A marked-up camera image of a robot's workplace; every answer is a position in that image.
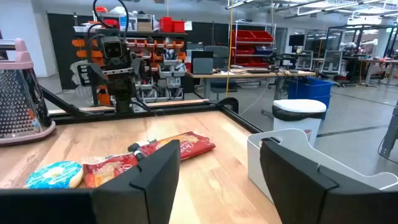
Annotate black metal table frame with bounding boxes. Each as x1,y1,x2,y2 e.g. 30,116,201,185
40,85,265,134

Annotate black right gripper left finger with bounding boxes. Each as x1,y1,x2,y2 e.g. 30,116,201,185
91,139,181,224

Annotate grey office chair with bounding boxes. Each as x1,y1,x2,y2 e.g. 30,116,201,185
203,45,239,93

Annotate yellow hanging cable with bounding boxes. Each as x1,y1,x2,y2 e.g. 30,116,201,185
225,0,234,98

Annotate red snack packet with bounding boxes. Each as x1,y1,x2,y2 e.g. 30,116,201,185
139,131,216,161
82,152,141,189

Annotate grey metal leg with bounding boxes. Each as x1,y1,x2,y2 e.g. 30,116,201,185
379,102,398,159

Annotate wooden top office desk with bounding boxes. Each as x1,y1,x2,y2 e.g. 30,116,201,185
185,70,317,100

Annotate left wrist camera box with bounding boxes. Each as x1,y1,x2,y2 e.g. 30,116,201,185
101,36,124,60

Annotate shelf with red bins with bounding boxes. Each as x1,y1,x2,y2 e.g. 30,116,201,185
229,21,277,68

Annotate black computer monitor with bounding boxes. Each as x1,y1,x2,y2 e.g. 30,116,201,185
288,34,306,47

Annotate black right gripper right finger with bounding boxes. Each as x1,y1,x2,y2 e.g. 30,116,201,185
259,138,398,224

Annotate rack with orange bins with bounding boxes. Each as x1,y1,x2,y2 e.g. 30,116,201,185
71,12,189,106

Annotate dark grey box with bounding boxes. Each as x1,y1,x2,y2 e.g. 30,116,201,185
192,57,215,75

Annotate blue plastic tote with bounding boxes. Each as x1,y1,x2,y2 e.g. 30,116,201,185
287,77,333,121

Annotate blue frosted toy donut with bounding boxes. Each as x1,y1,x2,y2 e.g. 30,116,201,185
24,161,84,190

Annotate white plastic storage bin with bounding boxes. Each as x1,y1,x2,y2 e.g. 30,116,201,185
247,128,398,203

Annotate pink metal box grater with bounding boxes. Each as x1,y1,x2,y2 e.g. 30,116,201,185
0,37,57,147

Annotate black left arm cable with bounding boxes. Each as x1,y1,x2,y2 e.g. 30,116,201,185
92,0,130,40

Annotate white trash can black liner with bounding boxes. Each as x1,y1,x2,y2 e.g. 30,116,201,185
272,98,327,147

